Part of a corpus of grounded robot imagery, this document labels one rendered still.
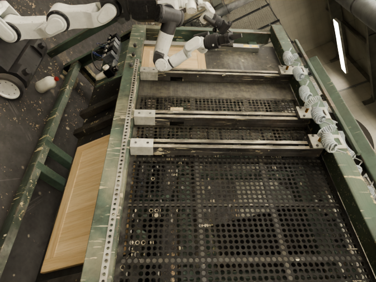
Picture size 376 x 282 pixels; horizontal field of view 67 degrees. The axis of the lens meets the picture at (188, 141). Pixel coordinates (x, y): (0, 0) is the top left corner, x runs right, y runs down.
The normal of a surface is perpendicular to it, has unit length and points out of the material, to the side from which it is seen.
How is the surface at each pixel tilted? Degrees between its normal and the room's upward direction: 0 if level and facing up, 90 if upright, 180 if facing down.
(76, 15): 90
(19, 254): 0
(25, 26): 90
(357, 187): 60
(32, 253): 0
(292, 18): 90
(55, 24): 90
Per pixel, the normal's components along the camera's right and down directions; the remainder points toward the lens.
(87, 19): -0.39, 0.67
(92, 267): 0.06, -0.67
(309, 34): -0.04, 0.65
